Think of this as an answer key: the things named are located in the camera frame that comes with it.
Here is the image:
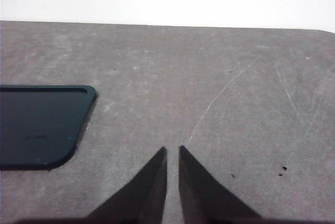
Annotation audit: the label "dark teal rectangular tray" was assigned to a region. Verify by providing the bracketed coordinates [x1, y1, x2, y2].
[0, 85, 97, 171]

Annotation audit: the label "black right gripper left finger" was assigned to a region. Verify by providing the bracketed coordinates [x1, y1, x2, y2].
[87, 146, 168, 221]

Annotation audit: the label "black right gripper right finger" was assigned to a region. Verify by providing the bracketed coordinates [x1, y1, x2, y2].
[178, 145, 262, 221]

